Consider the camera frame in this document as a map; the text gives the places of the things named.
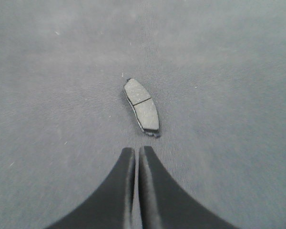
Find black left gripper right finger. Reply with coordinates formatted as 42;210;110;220
138;146;235;229

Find brake pad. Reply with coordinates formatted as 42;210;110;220
123;78;160;138

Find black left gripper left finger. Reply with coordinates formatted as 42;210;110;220
48;147;135;229

